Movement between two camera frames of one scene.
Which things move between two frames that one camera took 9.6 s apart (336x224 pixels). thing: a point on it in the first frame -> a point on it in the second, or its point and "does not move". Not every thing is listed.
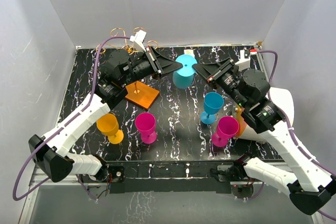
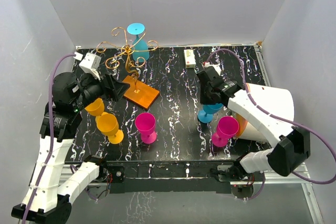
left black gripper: (160, 65) -> (112, 89)
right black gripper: (213, 72) -> (203, 100)
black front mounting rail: (169, 177) does not move
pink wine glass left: (145, 123) does not move
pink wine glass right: (227, 128) does not move
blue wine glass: (183, 77) -> (140, 50)
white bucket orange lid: (284, 100) does not move
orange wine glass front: (108, 125) does not move
